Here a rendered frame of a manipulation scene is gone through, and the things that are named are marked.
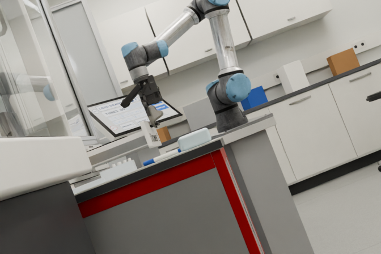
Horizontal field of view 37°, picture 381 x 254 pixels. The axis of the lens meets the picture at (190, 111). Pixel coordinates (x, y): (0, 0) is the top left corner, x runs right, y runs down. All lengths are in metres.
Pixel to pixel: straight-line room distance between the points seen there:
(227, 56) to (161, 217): 1.05
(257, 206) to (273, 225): 0.11
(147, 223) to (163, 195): 0.09
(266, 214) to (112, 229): 1.05
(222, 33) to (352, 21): 4.03
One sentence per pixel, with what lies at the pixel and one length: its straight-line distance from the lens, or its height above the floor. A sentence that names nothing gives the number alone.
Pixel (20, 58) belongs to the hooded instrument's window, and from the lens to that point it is 1.41.
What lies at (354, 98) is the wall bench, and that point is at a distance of 5.60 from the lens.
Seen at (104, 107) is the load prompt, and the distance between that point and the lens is 3.31.
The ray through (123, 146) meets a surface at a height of 0.86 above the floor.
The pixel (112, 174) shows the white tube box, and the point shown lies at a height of 0.78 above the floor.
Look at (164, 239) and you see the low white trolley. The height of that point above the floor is 0.55.
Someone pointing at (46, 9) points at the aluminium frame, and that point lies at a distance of 3.04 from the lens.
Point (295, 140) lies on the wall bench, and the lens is 5.43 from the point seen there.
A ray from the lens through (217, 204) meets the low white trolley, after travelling 1.66.
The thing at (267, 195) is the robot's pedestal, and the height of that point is 0.44.
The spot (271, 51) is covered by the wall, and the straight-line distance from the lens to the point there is 6.20.
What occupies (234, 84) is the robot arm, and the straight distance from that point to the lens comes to 2.48.
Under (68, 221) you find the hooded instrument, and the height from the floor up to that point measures 0.70.
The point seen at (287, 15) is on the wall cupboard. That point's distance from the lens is 5.94.
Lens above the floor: 0.76
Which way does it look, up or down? 3 degrees up
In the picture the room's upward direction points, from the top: 21 degrees counter-clockwise
